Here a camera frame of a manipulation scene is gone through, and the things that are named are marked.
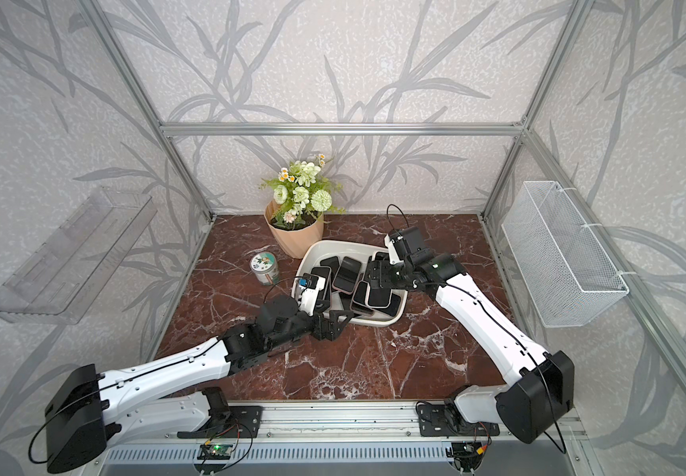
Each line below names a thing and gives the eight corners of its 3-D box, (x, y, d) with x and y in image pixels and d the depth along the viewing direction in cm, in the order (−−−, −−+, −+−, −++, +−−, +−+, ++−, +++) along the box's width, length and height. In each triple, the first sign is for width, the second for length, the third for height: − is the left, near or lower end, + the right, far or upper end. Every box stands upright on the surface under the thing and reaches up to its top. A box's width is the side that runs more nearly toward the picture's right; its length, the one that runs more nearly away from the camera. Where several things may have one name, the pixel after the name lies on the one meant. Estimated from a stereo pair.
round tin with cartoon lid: (256, 285, 102) (248, 270, 95) (261, 266, 107) (254, 251, 100) (278, 285, 102) (272, 270, 95) (282, 266, 107) (276, 251, 100)
